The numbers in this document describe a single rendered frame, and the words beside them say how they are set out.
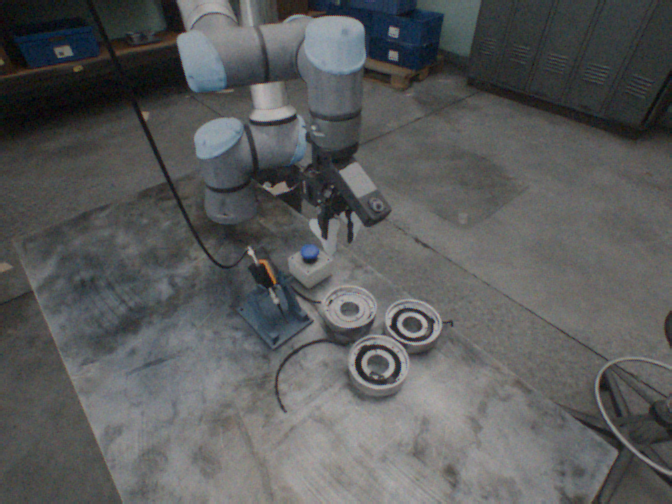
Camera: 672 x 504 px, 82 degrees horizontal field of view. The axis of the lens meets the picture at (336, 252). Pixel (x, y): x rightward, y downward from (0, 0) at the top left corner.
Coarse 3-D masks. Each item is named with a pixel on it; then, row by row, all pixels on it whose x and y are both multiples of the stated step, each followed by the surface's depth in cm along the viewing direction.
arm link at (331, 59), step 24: (312, 24) 47; (336, 24) 47; (360, 24) 48; (312, 48) 47; (336, 48) 46; (360, 48) 48; (312, 72) 49; (336, 72) 48; (360, 72) 50; (312, 96) 51; (336, 96) 50; (360, 96) 52; (336, 120) 52
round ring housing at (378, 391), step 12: (372, 336) 71; (384, 336) 71; (360, 348) 70; (396, 348) 70; (348, 360) 67; (372, 360) 71; (384, 360) 70; (408, 360) 67; (348, 372) 68; (360, 384) 65; (396, 384) 64
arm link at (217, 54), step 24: (192, 0) 55; (216, 0) 56; (192, 24) 54; (216, 24) 52; (192, 48) 50; (216, 48) 51; (240, 48) 52; (264, 48) 53; (192, 72) 51; (216, 72) 52; (240, 72) 53; (264, 72) 54
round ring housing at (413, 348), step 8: (392, 304) 76; (400, 304) 77; (408, 304) 78; (416, 304) 77; (424, 304) 76; (392, 312) 76; (432, 312) 76; (400, 320) 75; (408, 320) 77; (416, 320) 76; (424, 320) 75; (440, 320) 73; (384, 328) 75; (400, 328) 73; (424, 328) 73; (440, 328) 72; (392, 336) 71; (416, 336) 72; (432, 336) 72; (400, 344) 71; (408, 344) 70; (416, 344) 70; (424, 344) 70; (432, 344) 71; (408, 352) 73; (416, 352) 72
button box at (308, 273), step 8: (296, 256) 86; (320, 256) 86; (296, 264) 84; (304, 264) 84; (312, 264) 84; (320, 264) 84; (328, 264) 85; (296, 272) 85; (304, 272) 82; (312, 272) 82; (320, 272) 84; (328, 272) 86; (304, 280) 84; (312, 280) 84; (320, 280) 86
